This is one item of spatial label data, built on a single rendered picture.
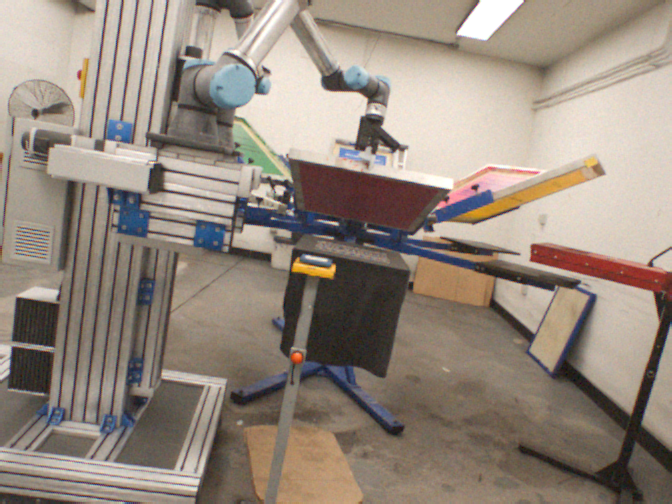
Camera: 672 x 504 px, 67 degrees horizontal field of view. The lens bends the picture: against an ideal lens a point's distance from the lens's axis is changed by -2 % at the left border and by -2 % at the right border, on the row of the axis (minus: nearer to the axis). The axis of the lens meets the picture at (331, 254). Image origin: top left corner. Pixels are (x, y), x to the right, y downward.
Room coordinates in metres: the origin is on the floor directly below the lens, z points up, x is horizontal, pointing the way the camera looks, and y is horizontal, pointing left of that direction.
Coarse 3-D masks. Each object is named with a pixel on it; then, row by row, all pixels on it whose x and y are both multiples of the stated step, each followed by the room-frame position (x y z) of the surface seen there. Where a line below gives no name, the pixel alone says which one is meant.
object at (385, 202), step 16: (368, 192) 2.04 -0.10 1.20; (384, 192) 2.00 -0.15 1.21; (400, 192) 1.96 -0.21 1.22; (416, 192) 1.92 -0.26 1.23; (432, 192) 1.89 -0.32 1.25; (368, 208) 2.28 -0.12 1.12; (384, 208) 2.23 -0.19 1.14; (400, 208) 2.18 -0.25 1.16; (416, 208) 2.13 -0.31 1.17; (384, 224) 2.52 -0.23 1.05; (400, 224) 2.46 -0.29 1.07
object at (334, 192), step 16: (304, 176) 2.00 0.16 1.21; (320, 176) 1.96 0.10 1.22; (336, 176) 1.92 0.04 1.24; (352, 176) 1.88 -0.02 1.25; (368, 176) 1.85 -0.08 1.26; (304, 192) 2.23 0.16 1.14; (320, 192) 2.18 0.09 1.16; (336, 192) 2.13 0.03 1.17; (352, 192) 2.08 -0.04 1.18; (320, 208) 2.45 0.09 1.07; (336, 208) 2.39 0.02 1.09; (352, 208) 2.34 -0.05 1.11
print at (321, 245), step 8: (320, 240) 2.24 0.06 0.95; (320, 248) 2.00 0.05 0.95; (328, 248) 2.04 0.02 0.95; (336, 248) 2.08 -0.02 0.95; (344, 248) 2.13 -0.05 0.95; (352, 248) 2.18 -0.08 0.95; (360, 248) 2.22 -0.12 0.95; (360, 256) 1.99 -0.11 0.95; (368, 256) 2.03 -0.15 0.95; (376, 256) 2.08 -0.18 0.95; (384, 256) 2.13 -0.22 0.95
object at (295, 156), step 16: (304, 160) 1.82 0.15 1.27; (320, 160) 1.82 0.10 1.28; (336, 160) 1.82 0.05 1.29; (352, 160) 1.83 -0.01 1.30; (384, 176) 1.82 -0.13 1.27; (400, 176) 1.82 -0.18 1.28; (416, 176) 1.82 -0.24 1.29; (432, 176) 1.82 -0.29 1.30; (448, 192) 1.85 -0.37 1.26; (304, 208) 2.52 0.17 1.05; (432, 208) 2.09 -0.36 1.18; (416, 224) 2.40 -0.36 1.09
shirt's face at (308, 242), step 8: (304, 240) 2.14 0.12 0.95; (312, 240) 2.19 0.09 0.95; (328, 240) 2.29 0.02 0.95; (336, 240) 2.35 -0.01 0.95; (304, 248) 1.92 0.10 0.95; (312, 248) 1.96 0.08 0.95; (368, 248) 2.29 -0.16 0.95; (376, 248) 2.32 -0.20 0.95; (344, 256) 1.91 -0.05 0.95; (352, 256) 1.95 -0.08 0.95; (392, 256) 2.18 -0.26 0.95; (400, 256) 2.23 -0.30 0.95; (384, 264) 1.91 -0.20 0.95; (392, 264) 1.95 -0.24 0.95; (400, 264) 1.99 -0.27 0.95
